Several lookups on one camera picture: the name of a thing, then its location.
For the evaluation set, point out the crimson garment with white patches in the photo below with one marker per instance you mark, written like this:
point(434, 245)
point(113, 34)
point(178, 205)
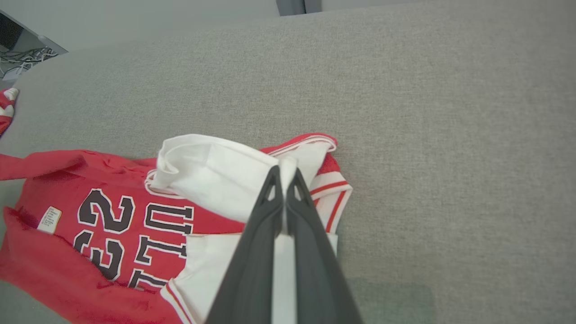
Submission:
point(5, 110)

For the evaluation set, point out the bright red white number jersey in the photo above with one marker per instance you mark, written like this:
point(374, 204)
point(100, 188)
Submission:
point(67, 270)

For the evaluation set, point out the grey partition post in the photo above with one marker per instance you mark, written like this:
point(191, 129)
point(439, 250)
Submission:
point(292, 6)

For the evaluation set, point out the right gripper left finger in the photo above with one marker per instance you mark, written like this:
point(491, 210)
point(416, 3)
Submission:
point(247, 279)

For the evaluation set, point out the dark grey-framed panel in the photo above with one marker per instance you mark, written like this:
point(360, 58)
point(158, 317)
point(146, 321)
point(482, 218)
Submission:
point(13, 36)

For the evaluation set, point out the grey fabric upholstered surface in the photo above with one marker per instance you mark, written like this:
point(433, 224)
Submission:
point(450, 135)

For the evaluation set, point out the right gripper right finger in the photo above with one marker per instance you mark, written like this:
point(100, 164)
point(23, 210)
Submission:
point(319, 288)

